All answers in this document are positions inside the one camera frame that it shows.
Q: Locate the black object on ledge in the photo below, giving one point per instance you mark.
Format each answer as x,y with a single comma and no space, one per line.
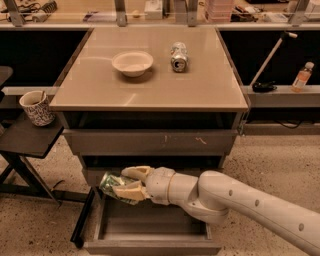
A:
263,87

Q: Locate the patterned paper cup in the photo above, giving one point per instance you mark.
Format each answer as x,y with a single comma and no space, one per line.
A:
36,105

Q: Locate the white box on shelf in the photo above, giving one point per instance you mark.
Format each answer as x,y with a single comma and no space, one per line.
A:
153,9

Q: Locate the top drawer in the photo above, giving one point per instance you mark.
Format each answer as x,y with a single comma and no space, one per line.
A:
104,142

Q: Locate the dark side table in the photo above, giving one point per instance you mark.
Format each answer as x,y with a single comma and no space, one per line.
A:
22,140

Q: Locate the green soda can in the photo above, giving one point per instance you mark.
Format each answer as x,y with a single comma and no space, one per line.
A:
109,181

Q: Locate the middle drawer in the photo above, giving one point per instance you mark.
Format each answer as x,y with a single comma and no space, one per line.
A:
94,175

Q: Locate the grey drawer cabinet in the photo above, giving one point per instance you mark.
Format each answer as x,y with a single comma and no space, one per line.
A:
207,96

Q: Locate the open bottom drawer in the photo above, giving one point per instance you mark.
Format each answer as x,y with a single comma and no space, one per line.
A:
148,229

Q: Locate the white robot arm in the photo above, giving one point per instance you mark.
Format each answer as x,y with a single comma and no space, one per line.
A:
211,195

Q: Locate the silver soda can lying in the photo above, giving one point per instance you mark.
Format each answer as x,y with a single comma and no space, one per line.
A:
179,57

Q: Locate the white stick with black tip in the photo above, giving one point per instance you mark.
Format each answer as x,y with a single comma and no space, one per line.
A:
282,37

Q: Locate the pink stacked bins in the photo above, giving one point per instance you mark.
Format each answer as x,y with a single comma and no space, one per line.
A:
218,11

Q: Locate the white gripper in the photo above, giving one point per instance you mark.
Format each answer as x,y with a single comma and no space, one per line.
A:
159,185

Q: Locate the orange drink bottle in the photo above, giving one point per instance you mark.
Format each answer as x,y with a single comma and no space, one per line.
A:
302,77

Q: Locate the white paper bowl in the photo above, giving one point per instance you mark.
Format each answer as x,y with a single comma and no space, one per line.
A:
132,63

